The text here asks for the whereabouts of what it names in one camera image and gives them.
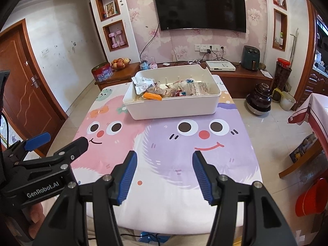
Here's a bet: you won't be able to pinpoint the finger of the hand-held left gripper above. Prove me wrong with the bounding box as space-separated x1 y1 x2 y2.
5 132 51 161
15 137 89 170

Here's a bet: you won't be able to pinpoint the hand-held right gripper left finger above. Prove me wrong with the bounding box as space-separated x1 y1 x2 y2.
38 150 138 246

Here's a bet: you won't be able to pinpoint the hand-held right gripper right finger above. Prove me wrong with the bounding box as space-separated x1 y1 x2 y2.
192 150 298 246

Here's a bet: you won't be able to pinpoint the white plastic storage box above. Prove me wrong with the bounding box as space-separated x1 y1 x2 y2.
122 65 222 120

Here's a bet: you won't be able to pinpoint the orange oat bar packet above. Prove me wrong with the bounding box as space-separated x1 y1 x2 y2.
143 92 163 101

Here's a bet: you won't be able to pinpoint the clear packet of striped cakes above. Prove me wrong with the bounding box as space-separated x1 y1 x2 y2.
179 81 209 96

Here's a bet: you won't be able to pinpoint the clear red snack packet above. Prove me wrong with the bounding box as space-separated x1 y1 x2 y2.
164 83 185 98

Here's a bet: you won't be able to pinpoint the grey blue snack bag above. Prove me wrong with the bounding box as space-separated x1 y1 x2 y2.
131 76 155 94

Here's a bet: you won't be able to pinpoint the person's left hand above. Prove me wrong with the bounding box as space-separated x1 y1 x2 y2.
24 202 55 240

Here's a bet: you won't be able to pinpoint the brown wooden door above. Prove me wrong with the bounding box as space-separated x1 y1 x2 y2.
0 19 68 157

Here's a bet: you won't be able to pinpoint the blue plastic stool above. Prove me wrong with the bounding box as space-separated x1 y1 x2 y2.
140 231 167 244

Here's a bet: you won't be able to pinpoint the round red tin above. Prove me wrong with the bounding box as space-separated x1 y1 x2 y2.
91 63 114 82

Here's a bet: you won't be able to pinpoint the bowl of fruit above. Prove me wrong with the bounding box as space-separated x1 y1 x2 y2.
110 58 131 71

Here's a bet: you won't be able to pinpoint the dark brown ceramic jar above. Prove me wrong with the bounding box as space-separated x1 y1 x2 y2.
246 82 272 116

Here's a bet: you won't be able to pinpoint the colourful cardboard box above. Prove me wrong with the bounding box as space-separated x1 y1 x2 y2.
289 133 317 163

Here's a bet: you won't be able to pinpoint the red plastic stool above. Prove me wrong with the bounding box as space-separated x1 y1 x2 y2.
295 177 328 217

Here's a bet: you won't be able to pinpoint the white plastic bucket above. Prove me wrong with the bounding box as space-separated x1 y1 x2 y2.
279 91 296 111

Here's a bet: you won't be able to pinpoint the white set-top box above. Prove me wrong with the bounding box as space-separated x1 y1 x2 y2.
205 60 236 72

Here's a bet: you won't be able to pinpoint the red white cloth table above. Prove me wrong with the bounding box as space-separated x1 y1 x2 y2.
287 92 328 144

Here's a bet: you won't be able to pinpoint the tall dark jar red lid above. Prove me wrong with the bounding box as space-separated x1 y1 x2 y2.
272 58 293 93

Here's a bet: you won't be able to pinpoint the dark green air fryer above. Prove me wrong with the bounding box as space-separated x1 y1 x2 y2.
242 45 260 71

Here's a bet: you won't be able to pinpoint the framed picture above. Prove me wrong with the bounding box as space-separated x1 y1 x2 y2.
105 0 116 18

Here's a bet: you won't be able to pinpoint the white metal pole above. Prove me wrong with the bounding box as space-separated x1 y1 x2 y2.
289 28 299 68

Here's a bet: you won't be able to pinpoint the black cable under table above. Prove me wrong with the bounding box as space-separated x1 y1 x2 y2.
120 233 164 246

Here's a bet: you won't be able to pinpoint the black television cable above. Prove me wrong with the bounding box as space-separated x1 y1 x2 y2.
140 22 161 62

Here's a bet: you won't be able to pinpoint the white wall sockets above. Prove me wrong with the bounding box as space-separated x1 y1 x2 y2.
194 43 226 52

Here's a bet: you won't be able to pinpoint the black wall television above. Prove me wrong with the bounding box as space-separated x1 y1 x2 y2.
152 0 247 33

